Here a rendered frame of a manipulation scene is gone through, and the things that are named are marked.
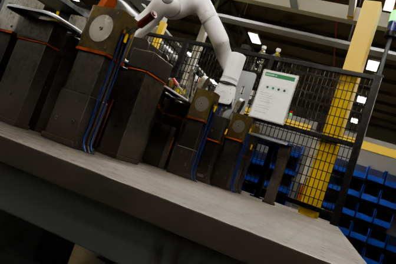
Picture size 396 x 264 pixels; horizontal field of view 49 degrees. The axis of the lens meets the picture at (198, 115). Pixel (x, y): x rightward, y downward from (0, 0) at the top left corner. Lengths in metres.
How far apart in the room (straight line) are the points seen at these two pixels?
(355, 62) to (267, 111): 0.57
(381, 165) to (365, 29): 1.72
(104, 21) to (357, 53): 1.82
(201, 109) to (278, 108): 1.02
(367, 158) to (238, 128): 2.32
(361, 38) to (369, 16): 0.14
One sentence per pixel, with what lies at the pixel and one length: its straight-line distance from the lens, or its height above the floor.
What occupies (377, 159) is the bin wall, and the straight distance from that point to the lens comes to 4.15.
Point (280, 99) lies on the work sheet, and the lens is 2.63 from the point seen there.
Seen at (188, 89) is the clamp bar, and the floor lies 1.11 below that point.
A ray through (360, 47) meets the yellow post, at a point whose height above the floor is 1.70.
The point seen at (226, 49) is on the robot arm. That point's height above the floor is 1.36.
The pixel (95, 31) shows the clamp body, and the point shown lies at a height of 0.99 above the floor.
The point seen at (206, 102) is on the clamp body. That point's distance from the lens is 1.67.
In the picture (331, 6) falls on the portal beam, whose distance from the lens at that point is 6.41.
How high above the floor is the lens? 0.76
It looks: 6 degrees up
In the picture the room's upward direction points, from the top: 19 degrees clockwise
